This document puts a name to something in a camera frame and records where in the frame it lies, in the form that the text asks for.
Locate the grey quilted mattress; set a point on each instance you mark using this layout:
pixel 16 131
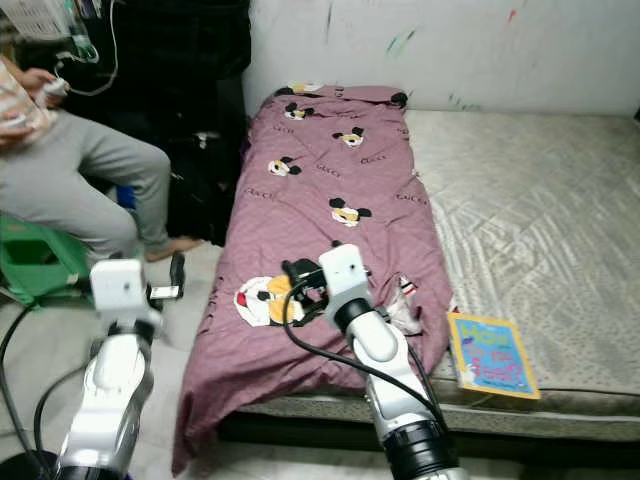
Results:
pixel 530 200

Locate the purple cartoon print blanket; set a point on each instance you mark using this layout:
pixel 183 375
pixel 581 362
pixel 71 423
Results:
pixel 310 215

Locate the yellow bordered children's book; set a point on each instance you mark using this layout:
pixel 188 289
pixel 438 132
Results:
pixel 492 355

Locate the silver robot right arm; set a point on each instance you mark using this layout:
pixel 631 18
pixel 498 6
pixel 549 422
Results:
pixel 390 360

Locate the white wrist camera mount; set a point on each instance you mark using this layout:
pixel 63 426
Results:
pixel 345 272
pixel 115 288

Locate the black fabric wardrobe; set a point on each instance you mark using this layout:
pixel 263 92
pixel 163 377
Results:
pixel 190 60

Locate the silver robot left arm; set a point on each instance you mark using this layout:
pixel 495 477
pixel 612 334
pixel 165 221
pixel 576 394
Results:
pixel 105 400

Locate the green plastic stool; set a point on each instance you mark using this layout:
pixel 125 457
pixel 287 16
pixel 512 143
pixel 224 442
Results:
pixel 60 280

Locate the white handheld controller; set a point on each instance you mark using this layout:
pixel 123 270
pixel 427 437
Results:
pixel 58 87

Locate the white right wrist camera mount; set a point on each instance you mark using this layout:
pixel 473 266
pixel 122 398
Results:
pixel 345 272

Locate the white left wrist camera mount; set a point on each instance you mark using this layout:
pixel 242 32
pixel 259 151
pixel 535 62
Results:
pixel 115 288

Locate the dark bed frame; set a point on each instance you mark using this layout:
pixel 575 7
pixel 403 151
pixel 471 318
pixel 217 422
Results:
pixel 310 435

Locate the seated person grey trousers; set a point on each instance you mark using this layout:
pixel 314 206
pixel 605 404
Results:
pixel 100 170

